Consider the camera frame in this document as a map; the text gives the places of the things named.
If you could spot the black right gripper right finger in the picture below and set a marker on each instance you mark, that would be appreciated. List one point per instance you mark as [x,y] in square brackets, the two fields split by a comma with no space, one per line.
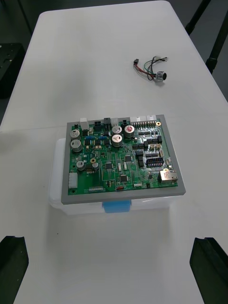
[211,270]

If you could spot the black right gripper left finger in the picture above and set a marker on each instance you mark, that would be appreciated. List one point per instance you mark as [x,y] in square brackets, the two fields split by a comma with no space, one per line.
[12,266]

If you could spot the black flat base block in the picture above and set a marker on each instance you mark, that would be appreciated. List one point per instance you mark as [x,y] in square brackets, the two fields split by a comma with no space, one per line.
[9,71]

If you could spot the black tripod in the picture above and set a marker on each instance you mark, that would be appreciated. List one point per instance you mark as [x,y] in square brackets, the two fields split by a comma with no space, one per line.
[215,54]

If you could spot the green circuit board grey frame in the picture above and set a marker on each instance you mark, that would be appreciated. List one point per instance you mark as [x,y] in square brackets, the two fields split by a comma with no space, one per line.
[118,161]

